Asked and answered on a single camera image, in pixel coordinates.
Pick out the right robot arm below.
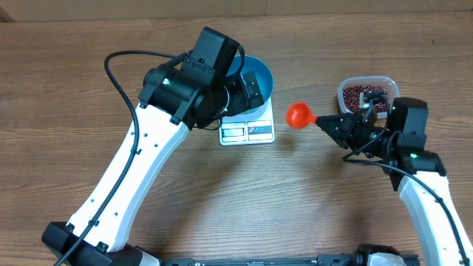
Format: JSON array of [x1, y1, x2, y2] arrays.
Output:
[[315, 97, 472, 265]]

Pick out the white digital kitchen scale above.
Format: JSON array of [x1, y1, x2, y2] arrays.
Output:
[[219, 98, 275, 146]]

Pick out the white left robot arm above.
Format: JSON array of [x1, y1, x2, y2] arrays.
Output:
[[41, 27, 263, 266]]

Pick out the blue metal bowl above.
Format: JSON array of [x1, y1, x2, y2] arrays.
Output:
[[241, 55, 274, 115]]

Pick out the clear plastic container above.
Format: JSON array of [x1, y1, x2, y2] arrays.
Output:
[[337, 75, 401, 118]]

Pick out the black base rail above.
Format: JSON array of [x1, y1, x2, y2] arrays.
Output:
[[160, 244, 421, 266]]

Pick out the red beans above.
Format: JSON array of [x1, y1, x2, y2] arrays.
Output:
[[342, 85, 389, 112]]

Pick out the orange measuring scoop blue handle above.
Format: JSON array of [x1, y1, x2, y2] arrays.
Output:
[[285, 101, 317, 129]]

